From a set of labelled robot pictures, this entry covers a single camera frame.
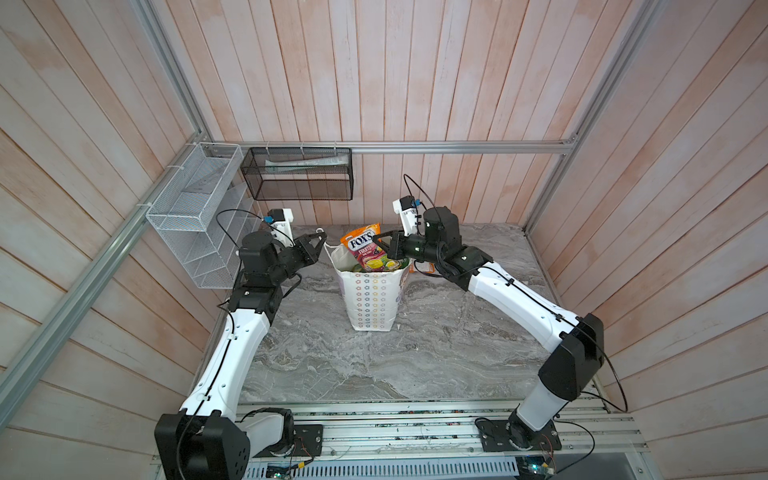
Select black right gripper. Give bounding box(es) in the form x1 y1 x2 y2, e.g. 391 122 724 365
373 231 446 270

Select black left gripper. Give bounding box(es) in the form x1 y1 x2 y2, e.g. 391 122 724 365
268 231 327 283

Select Fox's fruits bag front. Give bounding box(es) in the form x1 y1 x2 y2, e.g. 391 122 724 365
341 223 402 272

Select white printed paper bag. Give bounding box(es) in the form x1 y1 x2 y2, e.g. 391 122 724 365
324 245 411 332

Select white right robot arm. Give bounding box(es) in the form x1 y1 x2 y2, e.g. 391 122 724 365
373 196 606 451

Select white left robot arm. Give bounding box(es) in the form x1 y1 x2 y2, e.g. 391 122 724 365
154 231 326 479

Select green circuit board left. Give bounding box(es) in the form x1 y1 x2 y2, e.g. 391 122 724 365
265 465 296 480

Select green circuit board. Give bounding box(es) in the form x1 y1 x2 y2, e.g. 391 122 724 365
265 465 296 480
516 457 555 480

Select green circuit board right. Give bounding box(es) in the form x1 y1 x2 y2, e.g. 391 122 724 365
516 457 555 480

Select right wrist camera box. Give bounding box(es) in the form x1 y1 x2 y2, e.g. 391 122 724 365
393 195 420 236

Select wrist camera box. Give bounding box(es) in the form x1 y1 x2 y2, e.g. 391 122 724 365
393 195 420 236
264 208 294 247

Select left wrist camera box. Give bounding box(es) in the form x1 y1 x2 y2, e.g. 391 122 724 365
264 208 294 247

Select black mesh wall basket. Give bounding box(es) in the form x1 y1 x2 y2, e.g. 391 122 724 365
240 146 355 201

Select white wire wall shelf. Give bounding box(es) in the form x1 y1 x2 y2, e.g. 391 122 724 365
147 142 259 290

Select aluminium frame rails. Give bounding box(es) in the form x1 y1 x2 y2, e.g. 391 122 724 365
1 1 639 417

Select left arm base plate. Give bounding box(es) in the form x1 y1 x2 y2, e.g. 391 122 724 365
250 423 324 459

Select slotted aluminium base rail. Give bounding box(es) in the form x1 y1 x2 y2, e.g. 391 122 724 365
242 396 661 479

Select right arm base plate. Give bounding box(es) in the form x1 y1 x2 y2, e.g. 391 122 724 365
474 417 562 453

